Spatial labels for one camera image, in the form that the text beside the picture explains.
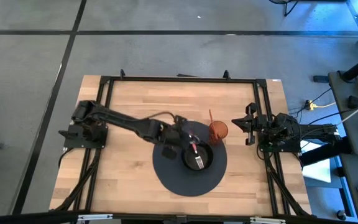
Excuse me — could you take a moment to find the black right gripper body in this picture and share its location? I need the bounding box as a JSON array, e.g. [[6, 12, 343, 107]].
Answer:
[[244, 101, 273, 146]]

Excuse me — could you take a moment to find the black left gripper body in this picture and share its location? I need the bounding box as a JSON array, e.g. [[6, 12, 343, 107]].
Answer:
[[171, 115, 198, 146]]

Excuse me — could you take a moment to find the black bowl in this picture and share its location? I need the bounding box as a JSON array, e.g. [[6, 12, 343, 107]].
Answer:
[[181, 142, 214, 172]]

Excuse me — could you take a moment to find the orange translucent plastic cup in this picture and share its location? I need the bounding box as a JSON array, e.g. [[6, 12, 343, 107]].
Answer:
[[208, 120, 229, 146]]

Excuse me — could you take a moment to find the round dark grey mat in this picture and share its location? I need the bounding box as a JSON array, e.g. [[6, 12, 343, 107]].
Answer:
[[152, 120, 228, 197]]

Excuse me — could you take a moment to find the dark grey desk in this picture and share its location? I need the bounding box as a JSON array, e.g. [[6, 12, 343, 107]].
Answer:
[[328, 70, 358, 156]]

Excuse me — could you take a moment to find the black computer mouse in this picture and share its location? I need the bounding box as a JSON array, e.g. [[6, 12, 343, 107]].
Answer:
[[347, 95, 358, 110]]

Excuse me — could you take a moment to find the black chair base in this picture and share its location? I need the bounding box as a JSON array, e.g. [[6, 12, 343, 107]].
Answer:
[[268, 0, 303, 17]]

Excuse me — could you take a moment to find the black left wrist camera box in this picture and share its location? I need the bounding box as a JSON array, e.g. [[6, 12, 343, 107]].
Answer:
[[161, 146, 177, 161]]

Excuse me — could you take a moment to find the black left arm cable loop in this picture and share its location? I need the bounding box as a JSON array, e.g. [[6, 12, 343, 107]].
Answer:
[[144, 111, 178, 123]]

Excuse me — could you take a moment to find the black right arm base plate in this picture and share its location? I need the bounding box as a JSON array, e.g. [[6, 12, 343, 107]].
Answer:
[[258, 136, 303, 154]]

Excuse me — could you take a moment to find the black aluminium table frame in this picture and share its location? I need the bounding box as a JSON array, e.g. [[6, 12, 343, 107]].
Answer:
[[48, 68, 314, 219]]

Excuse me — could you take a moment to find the yellow power plug with cable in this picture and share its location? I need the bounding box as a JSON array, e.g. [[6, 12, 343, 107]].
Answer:
[[308, 100, 336, 111]]

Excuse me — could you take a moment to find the black floor cable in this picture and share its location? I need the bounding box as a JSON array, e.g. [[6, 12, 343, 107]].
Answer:
[[288, 87, 333, 116]]

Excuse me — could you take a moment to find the silver frame bracket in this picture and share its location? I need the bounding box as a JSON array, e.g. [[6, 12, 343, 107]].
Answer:
[[76, 213, 114, 223], [249, 216, 287, 224]]

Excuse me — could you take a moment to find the white cable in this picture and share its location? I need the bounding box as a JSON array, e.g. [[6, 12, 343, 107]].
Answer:
[[335, 95, 358, 128]]

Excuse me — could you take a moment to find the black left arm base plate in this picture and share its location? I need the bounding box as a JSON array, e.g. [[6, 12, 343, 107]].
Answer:
[[58, 123, 109, 150]]

